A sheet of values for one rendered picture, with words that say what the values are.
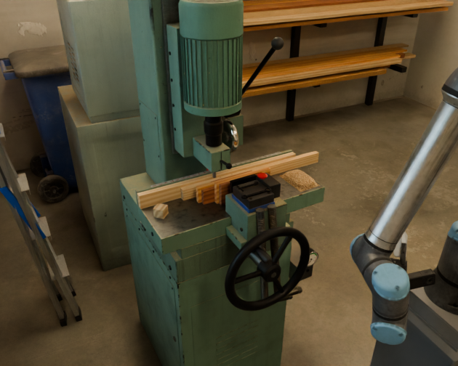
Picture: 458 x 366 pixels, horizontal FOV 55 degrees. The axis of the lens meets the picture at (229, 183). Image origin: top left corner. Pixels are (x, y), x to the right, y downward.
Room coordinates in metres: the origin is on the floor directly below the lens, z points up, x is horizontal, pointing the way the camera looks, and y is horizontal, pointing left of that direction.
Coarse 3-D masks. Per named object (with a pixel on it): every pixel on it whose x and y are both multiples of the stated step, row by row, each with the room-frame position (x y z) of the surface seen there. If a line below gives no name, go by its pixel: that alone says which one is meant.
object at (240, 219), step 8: (232, 200) 1.11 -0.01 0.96; (280, 200) 1.11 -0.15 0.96; (232, 208) 1.11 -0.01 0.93; (240, 208) 1.07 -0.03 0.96; (264, 208) 1.07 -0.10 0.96; (280, 208) 1.09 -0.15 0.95; (232, 216) 1.11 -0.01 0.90; (240, 216) 1.07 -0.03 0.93; (248, 216) 1.03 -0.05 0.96; (256, 216) 1.05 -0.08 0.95; (280, 216) 1.09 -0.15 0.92; (232, 224) 1.11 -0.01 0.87; (240, 224) 1.07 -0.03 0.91; (248, 224) 1.03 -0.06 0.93; (256, 224) 1.05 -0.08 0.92; (280, 224) 1.09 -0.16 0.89; (240, 232) 1.07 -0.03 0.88; (248, 232) 1.03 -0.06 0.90; (256, 232) 1.05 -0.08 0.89
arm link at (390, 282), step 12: (372, 264) 0.91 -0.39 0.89; (384, 264) 0.89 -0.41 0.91; (372, 276) 0.86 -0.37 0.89; (384, 276) 0.85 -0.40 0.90; (396, 276) 0.84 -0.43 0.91; (408, 276) 0.84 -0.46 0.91; (372, 288) 0.85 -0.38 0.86; (384, 288) 0.82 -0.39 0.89; (396, 288) 0.81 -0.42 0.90; (408, 288) 0.82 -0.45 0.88; (372, 300) 0.85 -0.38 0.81; (384, 300) 0.81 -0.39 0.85; (396, 300) 0.80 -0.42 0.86; (408, 300) 0.83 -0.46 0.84; (384, 312) 0.81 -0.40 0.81; (396, 312) 0.81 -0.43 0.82
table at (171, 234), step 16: (272, 176) 1.36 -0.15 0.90; (288, 192) 1.26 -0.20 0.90; (304, 192) 1.26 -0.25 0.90; (320, 192) 1.28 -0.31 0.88; (144, 208) 1.16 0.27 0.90; (176, 208) 1.16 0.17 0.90; (192, 208) 1.16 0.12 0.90; (208, 208) 1.16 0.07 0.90; (224, 208) 1.16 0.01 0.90; (288, 208) 1.22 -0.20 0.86; (144, 224) 1.14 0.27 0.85; (160, 224) 1.07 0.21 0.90; (176, 224) 1.07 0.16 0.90; (192, 224) 1.07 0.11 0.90; (208, 224) 1.08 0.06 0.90; (224, 224) 1.10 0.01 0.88; (288, 224) 1.12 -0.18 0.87; (160, 240) 1.01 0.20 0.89; (176, 240) 1.03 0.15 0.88; (192, 240) 1.05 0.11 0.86; (240, 240) 1.04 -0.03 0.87
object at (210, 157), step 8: (200, 136) 1.34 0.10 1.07; (200, 144) 1.28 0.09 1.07; (224, 144) 1.28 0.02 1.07; (200, 152) 1.28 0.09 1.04; (208, 152) 1.23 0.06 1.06; (216, 152) 1.22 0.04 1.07; (224, 152) 1.23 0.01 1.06; (200, 160) 1.28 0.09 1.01; (208, 160) 1.23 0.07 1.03; (216, 160) 1.22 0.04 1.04; (224, 160) 1.23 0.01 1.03; (208, 168) 1.23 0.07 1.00; (216, 168) 1.22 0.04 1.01; (224, 168) 1.23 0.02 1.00
